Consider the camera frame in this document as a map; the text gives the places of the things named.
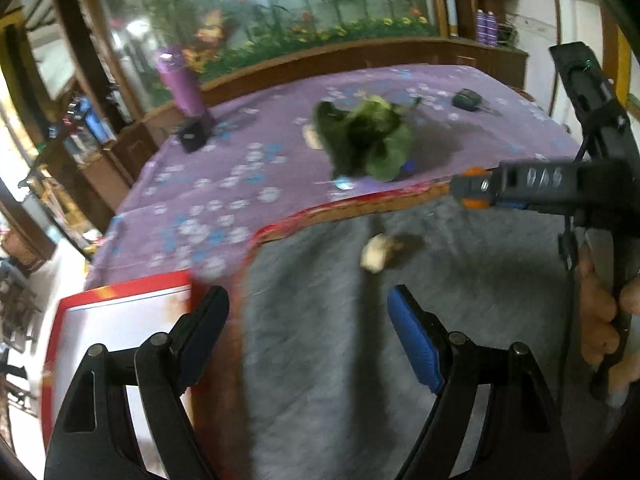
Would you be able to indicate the black car key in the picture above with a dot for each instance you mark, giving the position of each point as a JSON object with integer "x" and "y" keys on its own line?
{"x": 470, "y": 101}

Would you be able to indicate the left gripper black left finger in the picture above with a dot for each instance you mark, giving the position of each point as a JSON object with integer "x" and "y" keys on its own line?
{"x": 194, "y": 335}

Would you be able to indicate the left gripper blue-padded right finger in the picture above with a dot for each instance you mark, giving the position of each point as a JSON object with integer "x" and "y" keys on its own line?
{"x": 423, "y": 337}

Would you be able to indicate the purple spray cans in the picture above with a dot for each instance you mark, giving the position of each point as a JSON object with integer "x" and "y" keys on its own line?
{"x": 486, "y": 28}

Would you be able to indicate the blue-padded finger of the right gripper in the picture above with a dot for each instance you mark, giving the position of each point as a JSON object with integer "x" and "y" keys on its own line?
{"x": 511, "y": 205}

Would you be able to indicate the purple floral tablecloth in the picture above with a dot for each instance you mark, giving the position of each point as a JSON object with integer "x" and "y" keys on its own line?
{"x": 198, "y": 211}

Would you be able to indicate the person's right hand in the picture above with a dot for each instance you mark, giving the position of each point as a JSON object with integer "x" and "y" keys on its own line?
{"x": 597, "y": 310}

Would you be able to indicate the black bottle base holder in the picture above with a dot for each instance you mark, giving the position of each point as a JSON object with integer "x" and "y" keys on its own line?
{"x": 193, "y": 132}

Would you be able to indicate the green leafy vegetable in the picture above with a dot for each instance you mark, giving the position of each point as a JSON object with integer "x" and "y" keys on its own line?
{"x": 371, "y": 140}

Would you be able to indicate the red white shallow box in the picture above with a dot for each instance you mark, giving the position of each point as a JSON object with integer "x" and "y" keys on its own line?
{"x": 92, "y": 417}

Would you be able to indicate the glass floral display panel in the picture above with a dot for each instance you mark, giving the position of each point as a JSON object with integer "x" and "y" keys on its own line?
{"x": 218, "y": 37}

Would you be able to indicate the beige fruit chunk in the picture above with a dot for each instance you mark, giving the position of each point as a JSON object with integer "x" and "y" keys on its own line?
{"x": 379, "y": 252}

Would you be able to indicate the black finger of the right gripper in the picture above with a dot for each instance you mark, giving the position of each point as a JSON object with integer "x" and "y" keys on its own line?
{"x": 490, "y": 186}

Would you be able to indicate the purple water bottle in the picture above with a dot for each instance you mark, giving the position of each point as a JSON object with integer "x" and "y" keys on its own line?
{"x": 180, "y": 80}

